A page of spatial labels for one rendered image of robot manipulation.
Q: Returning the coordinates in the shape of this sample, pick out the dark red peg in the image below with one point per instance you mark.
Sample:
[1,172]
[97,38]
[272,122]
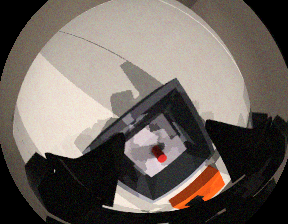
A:
[159,154]

